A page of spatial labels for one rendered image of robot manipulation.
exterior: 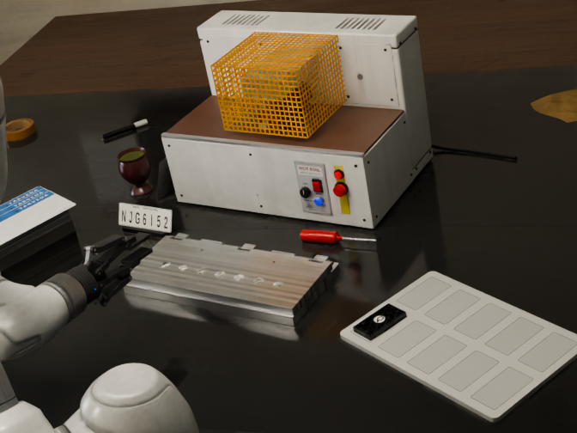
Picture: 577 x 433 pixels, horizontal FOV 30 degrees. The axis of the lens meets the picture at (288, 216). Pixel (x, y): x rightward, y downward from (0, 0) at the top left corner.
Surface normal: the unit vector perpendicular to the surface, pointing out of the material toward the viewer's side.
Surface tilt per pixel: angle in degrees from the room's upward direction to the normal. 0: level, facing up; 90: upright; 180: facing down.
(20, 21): 90
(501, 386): 0
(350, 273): 0
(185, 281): 0
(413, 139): 90
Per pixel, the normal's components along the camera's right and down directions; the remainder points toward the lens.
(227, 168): -0.48, 0.51
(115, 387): -0.02, -0.91
